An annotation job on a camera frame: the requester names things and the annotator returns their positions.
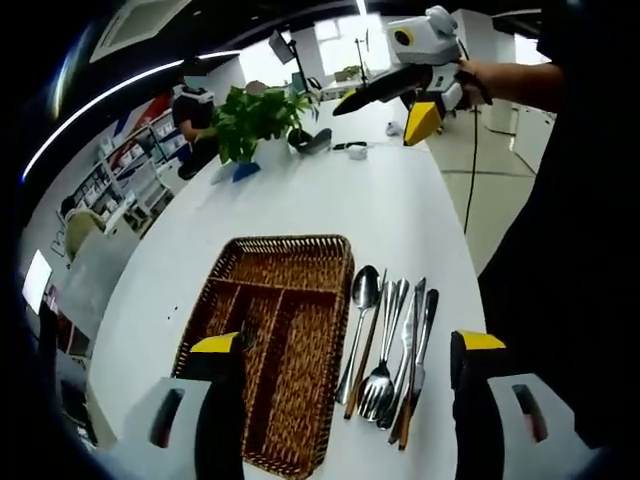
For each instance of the green leafy plant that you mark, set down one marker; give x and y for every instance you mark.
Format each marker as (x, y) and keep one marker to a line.
(250, 120)

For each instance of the small black remote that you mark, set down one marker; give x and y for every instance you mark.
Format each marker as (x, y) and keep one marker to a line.
(341, 146)

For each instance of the white wall screen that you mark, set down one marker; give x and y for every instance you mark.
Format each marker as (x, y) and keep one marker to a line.
(39, 280)

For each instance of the LED strip ceiling light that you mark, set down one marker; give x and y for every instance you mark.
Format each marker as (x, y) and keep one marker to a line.
(210, 56)

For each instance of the small white device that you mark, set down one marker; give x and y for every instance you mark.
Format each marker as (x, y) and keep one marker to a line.
(357, 152)
(392, 129)

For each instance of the blue triangular sign stand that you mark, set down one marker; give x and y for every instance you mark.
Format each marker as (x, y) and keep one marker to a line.
(246, 171)

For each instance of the white plant pot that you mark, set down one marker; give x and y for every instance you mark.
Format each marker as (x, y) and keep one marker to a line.
(272, 150)

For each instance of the person's body in black clothing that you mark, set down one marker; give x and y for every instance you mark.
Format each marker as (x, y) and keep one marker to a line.
(550, 250)

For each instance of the white shelf with boxes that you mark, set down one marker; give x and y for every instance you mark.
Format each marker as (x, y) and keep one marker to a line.
(125, 165)

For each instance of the ceiling air vent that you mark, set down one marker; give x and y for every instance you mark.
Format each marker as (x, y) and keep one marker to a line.
(135, 22)

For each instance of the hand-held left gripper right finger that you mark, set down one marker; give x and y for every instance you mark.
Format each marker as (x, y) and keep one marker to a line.
(525, 425)

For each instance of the grey and black device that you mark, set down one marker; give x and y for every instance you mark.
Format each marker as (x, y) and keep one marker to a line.
(315, 142)

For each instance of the brown wicker storage slot tray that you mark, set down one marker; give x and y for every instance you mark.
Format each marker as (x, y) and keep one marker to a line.
(300, 350)

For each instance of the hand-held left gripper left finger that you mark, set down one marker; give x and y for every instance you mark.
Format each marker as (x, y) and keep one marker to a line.
(165, 425)

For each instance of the white mesh-back chair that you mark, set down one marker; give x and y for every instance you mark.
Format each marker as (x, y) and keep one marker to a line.
(95, 270)

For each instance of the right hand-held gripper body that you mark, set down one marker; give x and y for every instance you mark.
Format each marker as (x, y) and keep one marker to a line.
(430, 45)

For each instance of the person's right hand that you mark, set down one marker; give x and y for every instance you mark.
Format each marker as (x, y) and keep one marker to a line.
(480, 82)

